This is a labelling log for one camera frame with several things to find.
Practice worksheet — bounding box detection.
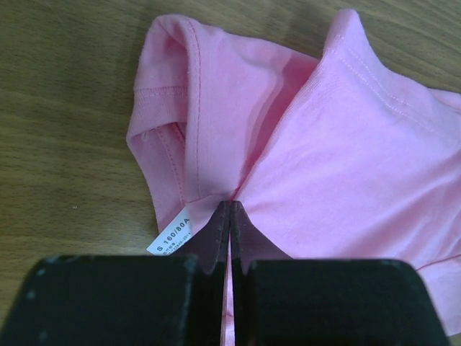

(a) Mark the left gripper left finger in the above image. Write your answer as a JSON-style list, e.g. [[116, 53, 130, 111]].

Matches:
[[1, 202, 231, 345]]

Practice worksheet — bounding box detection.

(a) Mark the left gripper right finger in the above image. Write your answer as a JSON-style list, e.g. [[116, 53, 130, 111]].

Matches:
[[229, 202, 449, 345]]

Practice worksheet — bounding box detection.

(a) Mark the pink t shirt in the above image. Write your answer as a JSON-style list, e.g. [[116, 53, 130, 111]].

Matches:
[[127, 9, 460, 335]]

